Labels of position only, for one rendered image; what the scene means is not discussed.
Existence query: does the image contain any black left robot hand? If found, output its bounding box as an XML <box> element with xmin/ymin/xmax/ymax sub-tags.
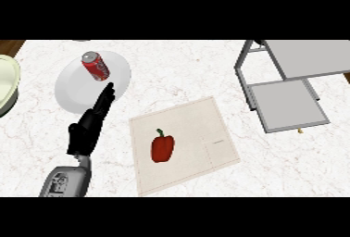
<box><xmin>66</xmin><ymin>81</ymin><xmax>119</xmax><ymax>157</ymax></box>

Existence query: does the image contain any beige placemat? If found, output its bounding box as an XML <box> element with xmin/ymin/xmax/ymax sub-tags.
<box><xmin>128</xmin><ymin>96</ymin><xmax>243</xmax><ymax>197</ymax></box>

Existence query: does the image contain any grey tiered shelf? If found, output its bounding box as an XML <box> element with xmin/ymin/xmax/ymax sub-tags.
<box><xmin>232</xmin><ymin>40</ymin><xmax>350</xmax><ymax>134</ymax></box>

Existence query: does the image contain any white round plate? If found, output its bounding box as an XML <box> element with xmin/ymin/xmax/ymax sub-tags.
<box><xmin>54</xmin><ymin>50</ymin><xmax>134</xmax><ymax>115</ymax></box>

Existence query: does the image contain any red bell pepper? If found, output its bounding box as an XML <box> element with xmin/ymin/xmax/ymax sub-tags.
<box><xmin>151</xmin><ymin>128</ymin><xmax>176</xmax><ymax>164</ymax></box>

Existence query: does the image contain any red soda can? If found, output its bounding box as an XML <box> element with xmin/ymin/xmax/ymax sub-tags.
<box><xmin>82</xmin><ymin>51</ymin><xmax>113</xmax><ymax>82</ymax></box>

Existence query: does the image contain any pale green bowl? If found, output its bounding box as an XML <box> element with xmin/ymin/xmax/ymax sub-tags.
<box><xmin>0</xmin><ymin>54</ymin><xmax>23</xmax><ymax>119</ymax></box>

